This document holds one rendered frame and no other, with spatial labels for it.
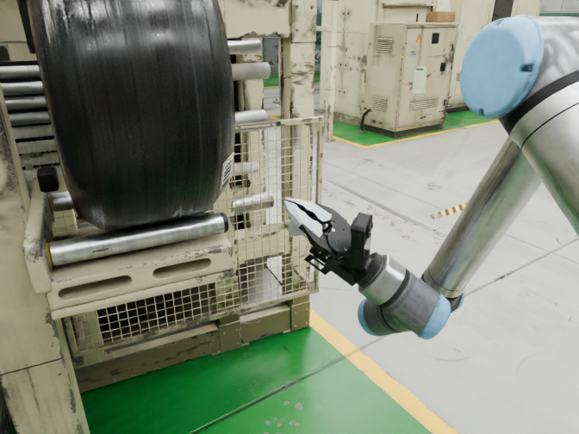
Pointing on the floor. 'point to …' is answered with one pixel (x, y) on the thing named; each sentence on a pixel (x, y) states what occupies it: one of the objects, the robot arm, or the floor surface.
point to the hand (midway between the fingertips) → (291, 202)
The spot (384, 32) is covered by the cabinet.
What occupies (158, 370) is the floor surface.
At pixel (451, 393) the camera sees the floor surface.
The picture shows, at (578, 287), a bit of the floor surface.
